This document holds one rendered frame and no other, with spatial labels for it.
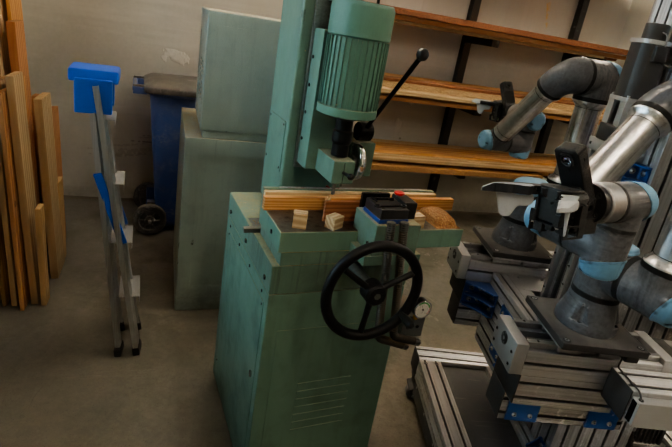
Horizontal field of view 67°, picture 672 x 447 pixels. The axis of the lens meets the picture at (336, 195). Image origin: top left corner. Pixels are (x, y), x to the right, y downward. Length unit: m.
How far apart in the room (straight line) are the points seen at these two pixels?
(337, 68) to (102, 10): 2.49
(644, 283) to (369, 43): 0.87
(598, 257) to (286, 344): 0.89
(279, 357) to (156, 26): 2.61
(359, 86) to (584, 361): 0.91
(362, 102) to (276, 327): 0.68
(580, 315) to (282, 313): 0.78
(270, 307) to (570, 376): 0.80
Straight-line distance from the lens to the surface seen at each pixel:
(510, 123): 1.91
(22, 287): 2.68
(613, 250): 1.08
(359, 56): 1.38
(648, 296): 1.33
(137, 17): 3.67
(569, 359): 1.46
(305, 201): 1.51
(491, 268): 1.83
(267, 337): 1.51
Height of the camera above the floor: 1.45
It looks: 19 degrees down
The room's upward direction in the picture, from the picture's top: 10 degrees clockwise
